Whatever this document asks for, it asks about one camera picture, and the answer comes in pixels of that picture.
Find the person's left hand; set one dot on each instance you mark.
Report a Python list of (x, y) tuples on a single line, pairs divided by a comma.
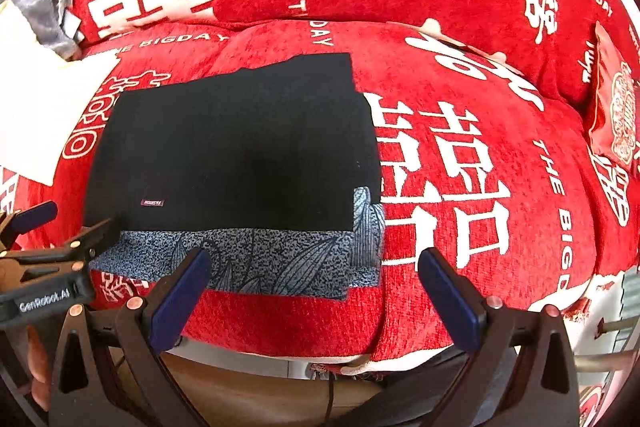
[(39, 357)]

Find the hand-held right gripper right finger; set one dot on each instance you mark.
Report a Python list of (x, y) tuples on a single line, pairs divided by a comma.
[(445, 297)]

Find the white cloth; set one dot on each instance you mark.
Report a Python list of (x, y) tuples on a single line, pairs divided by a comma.
[(40, 107)]

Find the blue patterned cloth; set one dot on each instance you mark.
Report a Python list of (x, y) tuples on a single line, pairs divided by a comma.
[(280, 262)]

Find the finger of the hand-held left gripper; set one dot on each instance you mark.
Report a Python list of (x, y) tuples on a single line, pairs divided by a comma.
[(35, 213), (95, 234)]

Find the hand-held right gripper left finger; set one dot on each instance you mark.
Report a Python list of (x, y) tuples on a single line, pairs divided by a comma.
[(182, 297)]

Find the black pants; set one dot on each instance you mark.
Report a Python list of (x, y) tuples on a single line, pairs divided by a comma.
[(225, 157)]

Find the red printed blanket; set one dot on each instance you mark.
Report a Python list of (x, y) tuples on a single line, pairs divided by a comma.
[(450, 7)]

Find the red embroidered cushion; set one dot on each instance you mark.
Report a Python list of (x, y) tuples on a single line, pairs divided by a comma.
[(617, 107)]

